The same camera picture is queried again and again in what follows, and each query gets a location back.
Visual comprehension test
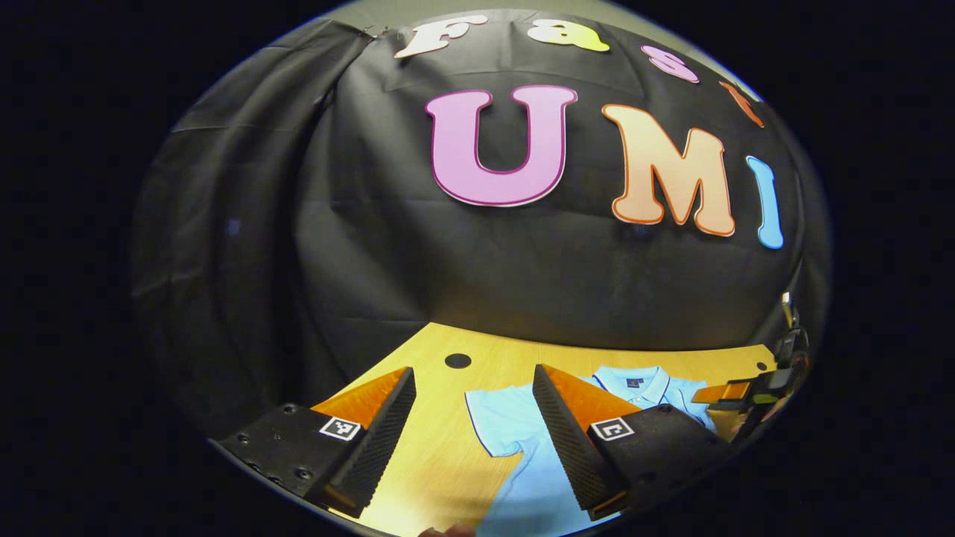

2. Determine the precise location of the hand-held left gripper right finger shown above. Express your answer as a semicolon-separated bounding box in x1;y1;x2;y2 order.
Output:
531;363;732;521

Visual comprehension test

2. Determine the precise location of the black backdrop cloth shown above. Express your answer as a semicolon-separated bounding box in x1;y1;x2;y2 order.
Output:
131;9;833;441

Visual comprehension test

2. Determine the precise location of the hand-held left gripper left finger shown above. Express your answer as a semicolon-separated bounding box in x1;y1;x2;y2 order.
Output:
216;365;418;519

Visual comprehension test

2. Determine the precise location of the light blue polo T-shirt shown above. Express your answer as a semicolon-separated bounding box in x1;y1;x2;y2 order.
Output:
465;365;718;537

